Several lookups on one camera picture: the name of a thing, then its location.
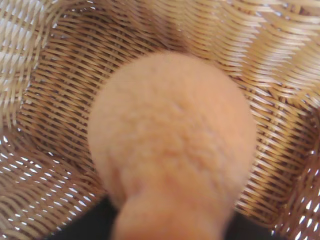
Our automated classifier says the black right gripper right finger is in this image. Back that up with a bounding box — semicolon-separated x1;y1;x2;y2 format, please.
224;211;274;240

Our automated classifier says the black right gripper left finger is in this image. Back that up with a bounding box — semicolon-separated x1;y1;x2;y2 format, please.
46;196;121;240

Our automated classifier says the bumpy orange fruit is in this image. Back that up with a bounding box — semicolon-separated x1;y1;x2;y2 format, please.
87;49;258;240

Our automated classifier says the woven tan wicker basket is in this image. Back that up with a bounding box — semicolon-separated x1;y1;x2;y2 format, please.
0;0;320;240

